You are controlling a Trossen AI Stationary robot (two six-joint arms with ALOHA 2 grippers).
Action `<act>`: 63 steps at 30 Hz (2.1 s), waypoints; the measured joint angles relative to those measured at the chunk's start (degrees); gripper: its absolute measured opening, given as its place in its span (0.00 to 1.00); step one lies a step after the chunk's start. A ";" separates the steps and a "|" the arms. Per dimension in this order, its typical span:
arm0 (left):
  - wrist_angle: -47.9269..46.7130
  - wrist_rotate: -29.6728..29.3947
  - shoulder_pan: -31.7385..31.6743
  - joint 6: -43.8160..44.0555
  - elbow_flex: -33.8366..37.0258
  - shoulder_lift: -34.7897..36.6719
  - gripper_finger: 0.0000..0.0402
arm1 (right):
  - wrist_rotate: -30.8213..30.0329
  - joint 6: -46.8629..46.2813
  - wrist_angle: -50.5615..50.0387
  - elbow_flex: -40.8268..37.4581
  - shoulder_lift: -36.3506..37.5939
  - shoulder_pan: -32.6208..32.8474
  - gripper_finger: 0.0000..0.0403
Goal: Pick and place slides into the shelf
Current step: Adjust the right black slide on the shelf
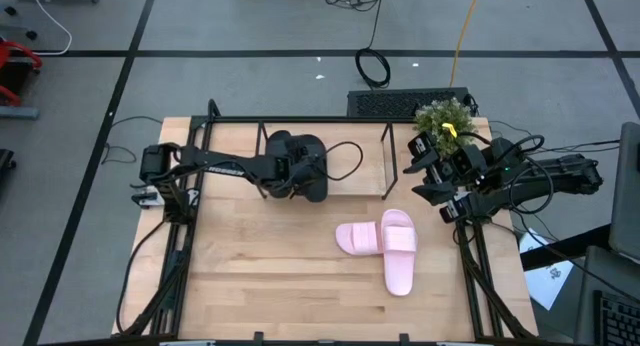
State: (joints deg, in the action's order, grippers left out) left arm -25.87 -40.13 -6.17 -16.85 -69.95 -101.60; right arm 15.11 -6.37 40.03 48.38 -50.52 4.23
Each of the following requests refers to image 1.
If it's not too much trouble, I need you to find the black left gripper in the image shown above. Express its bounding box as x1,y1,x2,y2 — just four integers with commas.
264,135,325,198

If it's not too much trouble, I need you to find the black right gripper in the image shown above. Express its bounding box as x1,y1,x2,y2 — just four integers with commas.
403,132,492,225

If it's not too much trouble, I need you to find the pink rubber slide sandal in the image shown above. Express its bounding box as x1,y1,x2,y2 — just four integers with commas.
380,208,419,297
334,221,386,258

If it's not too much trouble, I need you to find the black metal wooden board shelf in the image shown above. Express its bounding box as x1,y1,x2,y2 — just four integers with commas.
255,119,401,202

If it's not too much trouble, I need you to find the green potted plant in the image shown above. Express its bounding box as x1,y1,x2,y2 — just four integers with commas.
413,96,479,157

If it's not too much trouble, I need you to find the black keyboard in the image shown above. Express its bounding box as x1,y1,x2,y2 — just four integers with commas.
593,289,640,346
346,87,472,119

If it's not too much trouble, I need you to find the black desk bar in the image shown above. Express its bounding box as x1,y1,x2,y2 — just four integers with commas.
519,223,612,272

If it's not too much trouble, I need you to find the white paper sheet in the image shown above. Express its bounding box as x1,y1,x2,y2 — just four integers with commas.
518,228,575,311

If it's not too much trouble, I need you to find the grey monitor back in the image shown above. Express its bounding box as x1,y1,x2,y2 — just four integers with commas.
608,120,640,263

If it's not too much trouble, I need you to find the grey desk surface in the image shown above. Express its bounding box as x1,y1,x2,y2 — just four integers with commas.
573,244,640,346

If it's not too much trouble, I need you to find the grey metal cart foot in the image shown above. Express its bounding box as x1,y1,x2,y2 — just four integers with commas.
0,105,40,120

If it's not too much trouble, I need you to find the red black cart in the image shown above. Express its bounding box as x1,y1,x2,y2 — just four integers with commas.
0,39,45,108

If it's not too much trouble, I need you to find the black aluminium table frame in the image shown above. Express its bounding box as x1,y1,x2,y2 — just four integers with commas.
112,98,539,340

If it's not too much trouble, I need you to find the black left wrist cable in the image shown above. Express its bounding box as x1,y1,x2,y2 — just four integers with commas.
314,140,365,183

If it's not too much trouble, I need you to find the thin black floor cable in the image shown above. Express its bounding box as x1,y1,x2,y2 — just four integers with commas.
487,119,621,157
101,114,165,166

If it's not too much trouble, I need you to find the yellow hanging cable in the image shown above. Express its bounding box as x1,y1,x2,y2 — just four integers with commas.
448,0,485,89

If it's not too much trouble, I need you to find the black hanging coiled cable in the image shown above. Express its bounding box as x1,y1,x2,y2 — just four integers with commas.
353,0,392,91

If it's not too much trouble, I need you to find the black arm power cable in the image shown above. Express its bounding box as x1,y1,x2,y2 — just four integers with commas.
115,218,169,335

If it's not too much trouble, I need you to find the white floor cable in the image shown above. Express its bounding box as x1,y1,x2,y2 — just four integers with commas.
28,0,74,56

